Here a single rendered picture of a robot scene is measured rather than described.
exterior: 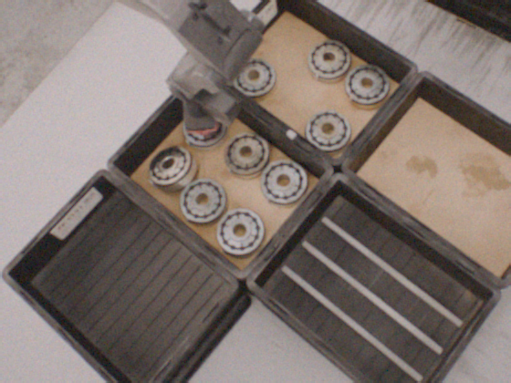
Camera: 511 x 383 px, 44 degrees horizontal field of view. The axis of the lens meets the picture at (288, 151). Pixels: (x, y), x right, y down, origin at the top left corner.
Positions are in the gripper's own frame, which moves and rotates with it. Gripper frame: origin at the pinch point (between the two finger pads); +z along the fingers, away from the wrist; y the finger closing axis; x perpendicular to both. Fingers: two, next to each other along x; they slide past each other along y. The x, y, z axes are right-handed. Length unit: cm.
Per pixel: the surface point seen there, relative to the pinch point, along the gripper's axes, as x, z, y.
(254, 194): -10.1, 2.5, -17.2
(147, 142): 12.6, 0.4, -3.4
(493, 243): -59, -3, -34
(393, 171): -41.2, -0.9, -16.0
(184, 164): 4.4, -1.1, -10.0
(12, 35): 82, 99, 91
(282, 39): -20.4, 2.6, 21.7
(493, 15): -97, 52, 54
